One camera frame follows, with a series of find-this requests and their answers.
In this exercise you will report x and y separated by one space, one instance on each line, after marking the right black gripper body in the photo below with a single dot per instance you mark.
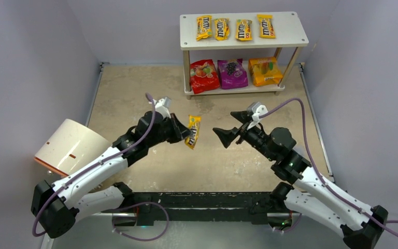
241 129

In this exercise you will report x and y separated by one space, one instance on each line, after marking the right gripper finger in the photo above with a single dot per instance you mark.
242 116
226 137

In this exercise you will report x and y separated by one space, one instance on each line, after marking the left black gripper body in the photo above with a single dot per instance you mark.
171 126

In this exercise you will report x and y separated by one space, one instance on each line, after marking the yellow candy bag front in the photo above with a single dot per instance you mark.
194 127

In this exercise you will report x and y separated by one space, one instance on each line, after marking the yellow candy bag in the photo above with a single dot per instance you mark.
221 28
194 127

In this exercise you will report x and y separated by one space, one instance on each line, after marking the purple candy bag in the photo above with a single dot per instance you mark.
231 74

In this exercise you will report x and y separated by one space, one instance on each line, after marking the orange candy bag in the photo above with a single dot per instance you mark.
264 71

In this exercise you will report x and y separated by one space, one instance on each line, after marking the red candy bag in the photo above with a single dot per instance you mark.
203 76

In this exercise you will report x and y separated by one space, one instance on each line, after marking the yellow candy bag back-side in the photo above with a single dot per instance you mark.
243 30

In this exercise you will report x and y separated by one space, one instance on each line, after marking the yellow M&M bag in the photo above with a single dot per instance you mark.
266 26
204 30

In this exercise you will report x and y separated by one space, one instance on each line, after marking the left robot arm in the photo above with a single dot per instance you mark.
59 205

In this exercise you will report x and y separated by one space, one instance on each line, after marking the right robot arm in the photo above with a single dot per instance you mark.
306 191

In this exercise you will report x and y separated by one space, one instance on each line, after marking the white two-tier shelf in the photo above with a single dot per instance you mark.
234 31

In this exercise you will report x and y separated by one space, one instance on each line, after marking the white cylindrical container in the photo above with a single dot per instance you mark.
71 147

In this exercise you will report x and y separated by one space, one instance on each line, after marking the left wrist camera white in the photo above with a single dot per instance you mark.
162 106

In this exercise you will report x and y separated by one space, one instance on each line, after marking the black base frame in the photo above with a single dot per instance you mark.
257 208

